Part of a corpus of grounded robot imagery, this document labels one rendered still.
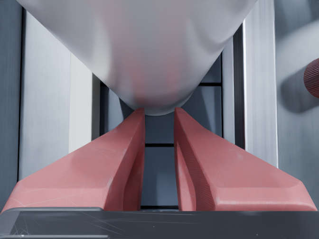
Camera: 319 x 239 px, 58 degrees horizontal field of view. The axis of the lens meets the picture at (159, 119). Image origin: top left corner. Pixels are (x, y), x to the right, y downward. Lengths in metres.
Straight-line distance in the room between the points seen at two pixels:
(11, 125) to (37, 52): 0.06
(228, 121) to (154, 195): 0.07
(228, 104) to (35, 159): 0.16
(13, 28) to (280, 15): 0.21
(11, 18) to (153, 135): 0.14
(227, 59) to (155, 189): 0.09
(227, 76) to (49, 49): 0.15
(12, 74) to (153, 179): 0.14
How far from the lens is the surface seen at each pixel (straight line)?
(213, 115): 0.18
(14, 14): 0.26
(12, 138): 0.25
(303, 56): 0.27
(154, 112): 0.15
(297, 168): 0.26
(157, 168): 0.18
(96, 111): 0.16
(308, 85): 0.26
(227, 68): 0.19
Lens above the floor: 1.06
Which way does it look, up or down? 86 degrees down
